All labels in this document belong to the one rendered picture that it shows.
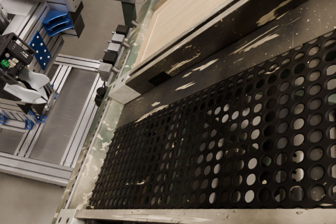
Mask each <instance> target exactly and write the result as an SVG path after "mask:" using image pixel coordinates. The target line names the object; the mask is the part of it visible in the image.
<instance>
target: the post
mask: <svg viewBox="0 0 336 224"><path fill-rule="evenodd" d="M121 5H122V11H123V17H124V22H125V26H128V28H129V30H130V28H133V26H132V25H131V22H132V20H135V21H136V19H137V14H136V6H135V3H128V2H122V1H121Z"/></svg>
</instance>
